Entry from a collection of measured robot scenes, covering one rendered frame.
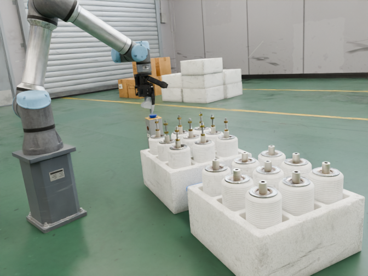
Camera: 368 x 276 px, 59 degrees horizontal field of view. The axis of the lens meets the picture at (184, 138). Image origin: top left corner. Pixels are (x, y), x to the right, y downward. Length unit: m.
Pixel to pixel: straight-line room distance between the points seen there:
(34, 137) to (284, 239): 0.95
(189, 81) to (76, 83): 3.15
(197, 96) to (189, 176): 2.94
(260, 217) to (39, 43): 1.09
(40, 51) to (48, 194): 0.58
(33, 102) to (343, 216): 1.10
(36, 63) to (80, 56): 5.47
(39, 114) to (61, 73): 5.41
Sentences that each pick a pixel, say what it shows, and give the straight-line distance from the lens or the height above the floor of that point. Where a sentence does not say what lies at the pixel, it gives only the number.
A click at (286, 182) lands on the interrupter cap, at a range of 0.97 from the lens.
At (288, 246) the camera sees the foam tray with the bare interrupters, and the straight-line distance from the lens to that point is 0.93.
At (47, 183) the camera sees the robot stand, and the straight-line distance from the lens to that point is 1.36.
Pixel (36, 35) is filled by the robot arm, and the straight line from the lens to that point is 1.50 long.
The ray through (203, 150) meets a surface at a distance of 1.36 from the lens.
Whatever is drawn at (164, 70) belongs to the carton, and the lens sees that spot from 5.58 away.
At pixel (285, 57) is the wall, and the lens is 6.80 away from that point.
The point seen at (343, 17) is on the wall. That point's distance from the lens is 6.39.
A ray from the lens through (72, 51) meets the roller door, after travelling 6.87.
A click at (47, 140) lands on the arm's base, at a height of 0.35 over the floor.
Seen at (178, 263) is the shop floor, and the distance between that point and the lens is 1.08.
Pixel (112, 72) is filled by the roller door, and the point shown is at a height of 0.38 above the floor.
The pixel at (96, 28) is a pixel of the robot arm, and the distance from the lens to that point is 1.43.
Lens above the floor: 0.62
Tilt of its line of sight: 14 degrees down
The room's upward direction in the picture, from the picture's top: 5 degrees counter-clockwise
